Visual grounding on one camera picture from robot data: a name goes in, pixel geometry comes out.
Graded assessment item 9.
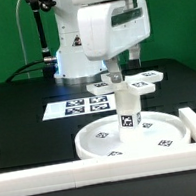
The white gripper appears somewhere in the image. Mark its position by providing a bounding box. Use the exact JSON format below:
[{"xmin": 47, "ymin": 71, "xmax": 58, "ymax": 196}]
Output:
[{"xmin": 77, "ymin": 0, "xmax": 151, "ymax": 83}]

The white cross-shaped table base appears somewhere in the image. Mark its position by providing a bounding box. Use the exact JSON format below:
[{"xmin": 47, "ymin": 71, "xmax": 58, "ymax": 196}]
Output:
[{"xmin": 86, "ymin": 70, "xmax": 164, "ymax": 96}]

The white round table top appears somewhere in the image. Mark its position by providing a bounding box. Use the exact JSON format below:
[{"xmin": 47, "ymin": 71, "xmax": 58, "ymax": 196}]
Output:
[{"xmin": 75, "ymin": 111, "xmax": 191, "ymax": 160}]

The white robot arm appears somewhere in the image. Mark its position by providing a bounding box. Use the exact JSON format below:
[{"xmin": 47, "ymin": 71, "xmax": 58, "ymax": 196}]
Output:
[{"xmin": 54, "ymin": 0, "xmax": 151, "ymax": 85}]

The white marker sheet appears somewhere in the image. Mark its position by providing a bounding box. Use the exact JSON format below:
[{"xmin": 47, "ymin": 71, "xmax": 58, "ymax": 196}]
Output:
[{"xmin": 42, "ymin": 94, "xmax": 116, "ymax": 121}]

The white L-shaped fence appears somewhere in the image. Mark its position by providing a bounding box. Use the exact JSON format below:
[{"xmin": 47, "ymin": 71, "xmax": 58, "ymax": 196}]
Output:
[{"xmin": 0, "ymin": 108, "xmax": 196, "ymax": 196}]

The black camera stand pole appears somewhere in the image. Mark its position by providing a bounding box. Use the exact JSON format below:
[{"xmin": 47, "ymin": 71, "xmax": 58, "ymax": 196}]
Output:
[{"xmin": 25, "ymin": 0, "xmax": 58, "ymax": 78}]

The black cable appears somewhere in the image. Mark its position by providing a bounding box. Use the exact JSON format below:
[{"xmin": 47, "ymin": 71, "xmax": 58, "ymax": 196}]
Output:
[{"xmin": 3, "ymin": 58, "xmax": 58, "ymax": 84}]

